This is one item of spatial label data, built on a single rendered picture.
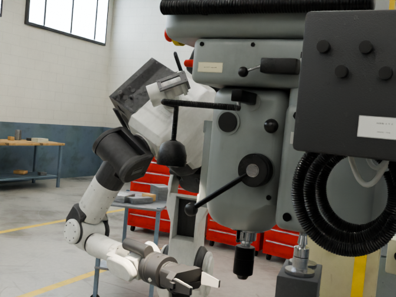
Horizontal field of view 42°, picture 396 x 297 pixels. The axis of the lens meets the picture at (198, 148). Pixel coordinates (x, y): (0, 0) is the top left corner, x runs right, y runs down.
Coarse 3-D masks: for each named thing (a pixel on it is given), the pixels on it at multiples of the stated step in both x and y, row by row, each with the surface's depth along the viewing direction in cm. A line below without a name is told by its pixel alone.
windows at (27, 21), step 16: (0, 0) 945; (32, 0) 1014; (48, 0) 1051; (64, 0) 1091; (80, 0) 1134; (96, 0) 1180; (0, 16) 954; (32, 16) 1018; (48, 16) 1055; (64, 16) 1096; (80, 16) 1139; (96, 16) 1183; (64, 32) 1102; (80, 32) 1145; (96, 32) 1192
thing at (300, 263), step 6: (294, 252) 155; (300, 252) 153; (306, 252) 153; (294, 258) 155; (300, 258) 153; (306, 258) 154; (294, 264) 154; (300, 264) 153; (306, 264) 154; (300, 270) 153; (306, 270) 154
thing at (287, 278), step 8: (288, 264) 166; (312, 264) 163; (280, 272) 155; (288, 272) 153; (296, 272) 152; (304, 272) 153; (312, 272) 154; (320, 272) 160; (280, 280) 151; (288, 280) 151; (296, 280) 150; (304, 280) 149; (312, 280) 150; (320, 280) 165; (280, 288) 151; (288, 288) 151; (296, 288) 150; (304, 288) 149; (312, 288) 149; (280, 296) 152; (288, 296) 151; (296, 296) 150; (304, 296) 149; (312, 296) 149
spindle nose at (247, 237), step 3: (240, 234) 119; (243, 234) 118; (246, 234) 118; (249, 234) 118; (252, 234) 118; (255, 234) 119; (240, 237) 119; (243, 237) 118; (246, 237) 118; (249, 237) 118; (252, 237) 118; (255, 237) 119; (243, 240) 118; (246, 240) 118; (249, 240) 118; (252, 240) 118; (255, 240) 119
